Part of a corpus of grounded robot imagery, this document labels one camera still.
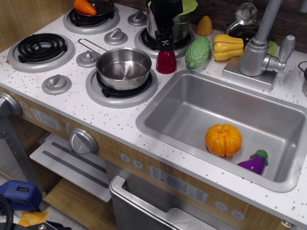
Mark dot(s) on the black rear right burner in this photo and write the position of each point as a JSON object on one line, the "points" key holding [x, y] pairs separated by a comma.
{"points": [[152, 44]]}

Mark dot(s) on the white oven shelf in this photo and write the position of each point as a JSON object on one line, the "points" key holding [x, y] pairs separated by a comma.
{"points": [[85, 171]]}

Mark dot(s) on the silver oven dial centre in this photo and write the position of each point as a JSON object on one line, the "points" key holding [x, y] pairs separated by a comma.
{"points": [[81, 142]]}

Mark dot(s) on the steel saucepan with handle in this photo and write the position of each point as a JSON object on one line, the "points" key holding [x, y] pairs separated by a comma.
{"points": [[123, 69]]}

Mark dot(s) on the black front right burner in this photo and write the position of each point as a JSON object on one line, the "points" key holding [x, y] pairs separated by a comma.
{"points": [[109, 92]]}

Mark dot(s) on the silver oven dial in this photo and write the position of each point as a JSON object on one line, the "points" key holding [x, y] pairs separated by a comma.
{"points": [[8, 106], [81, 142]]}

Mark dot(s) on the purple toy eggplant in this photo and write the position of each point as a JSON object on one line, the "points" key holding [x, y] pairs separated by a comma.
{"points": [[257, 162]]}

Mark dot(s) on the tall steel pot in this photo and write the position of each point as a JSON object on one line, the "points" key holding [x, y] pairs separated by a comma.
{"points": [[180, 27]]}

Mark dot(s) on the grey stove knob centre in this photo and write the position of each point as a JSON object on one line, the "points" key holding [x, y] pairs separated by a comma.
{"points": [[116, 37]]}

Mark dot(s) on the green bumpy toy gourd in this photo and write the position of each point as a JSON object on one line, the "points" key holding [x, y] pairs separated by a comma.
{"points": [[197, 53]]}

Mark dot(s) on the yellow toy corn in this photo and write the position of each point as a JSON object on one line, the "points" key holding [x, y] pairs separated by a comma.
{"points": [[205, 26]]}

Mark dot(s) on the black rear left burner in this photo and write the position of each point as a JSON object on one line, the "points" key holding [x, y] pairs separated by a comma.
{"points": [[88, 21]]}

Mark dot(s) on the black left front burner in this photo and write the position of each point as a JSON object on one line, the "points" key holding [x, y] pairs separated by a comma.
{"points": [[41, 47]]}

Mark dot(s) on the grey stove knob rear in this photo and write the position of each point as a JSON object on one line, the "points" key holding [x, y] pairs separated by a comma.
{"points": [[138, 19]]}

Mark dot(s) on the steel ladle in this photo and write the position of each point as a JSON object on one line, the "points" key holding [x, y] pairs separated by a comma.
{"points": [[246, 13]]}

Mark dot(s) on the silver oven dial left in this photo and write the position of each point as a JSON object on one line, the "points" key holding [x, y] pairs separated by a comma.
{"points": [[8, 106]]}

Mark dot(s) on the small dark frying pan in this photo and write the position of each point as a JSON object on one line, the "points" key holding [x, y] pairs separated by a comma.
{"points": [[101, 6]]}

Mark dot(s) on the silver toy faucet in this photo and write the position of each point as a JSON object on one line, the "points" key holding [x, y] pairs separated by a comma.
{"points": [[257, 68]]}

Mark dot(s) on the silver sink basin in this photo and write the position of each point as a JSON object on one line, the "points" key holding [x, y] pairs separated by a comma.
{"points": [[190, 103]]}

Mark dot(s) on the black burner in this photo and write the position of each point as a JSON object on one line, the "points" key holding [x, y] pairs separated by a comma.
{"points": [[152, 44], [41, 47], [109, 92], [88, 21]]}

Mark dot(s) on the orange toy carrot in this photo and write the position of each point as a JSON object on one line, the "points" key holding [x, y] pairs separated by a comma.
{"points": [[84, 7]]}

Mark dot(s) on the grey stove knob front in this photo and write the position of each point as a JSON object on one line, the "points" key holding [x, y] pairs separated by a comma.
{"points": [[56, 85]]}

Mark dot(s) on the blue clamp tool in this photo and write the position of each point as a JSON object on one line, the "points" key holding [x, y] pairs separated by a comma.
{"points": [[22, 196]]}

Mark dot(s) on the orange toy pumpkin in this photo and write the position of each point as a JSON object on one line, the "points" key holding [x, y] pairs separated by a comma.
{"points": [[223, 140]]}

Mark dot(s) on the silver dishwasher door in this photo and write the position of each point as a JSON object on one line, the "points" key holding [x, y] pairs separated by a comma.
{"points": [[154, 209]]}

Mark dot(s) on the grey stove knob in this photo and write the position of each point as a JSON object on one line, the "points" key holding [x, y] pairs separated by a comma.
{"points": [[87, 59], [138, 19], [56, 85], [116, 37]]}

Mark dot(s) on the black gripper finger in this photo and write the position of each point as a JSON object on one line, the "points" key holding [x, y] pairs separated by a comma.
{"points": [[165, 41]]}

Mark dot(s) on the grey stove knob middle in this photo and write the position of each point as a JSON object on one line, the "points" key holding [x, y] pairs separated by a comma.
{"points": [[87, 59]]}

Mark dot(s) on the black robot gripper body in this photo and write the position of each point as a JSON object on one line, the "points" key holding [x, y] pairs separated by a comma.
{"points": [[163, 22]]}

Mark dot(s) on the green cloth in pot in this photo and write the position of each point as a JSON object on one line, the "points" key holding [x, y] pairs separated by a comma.
{"points": [[189, 6]]}

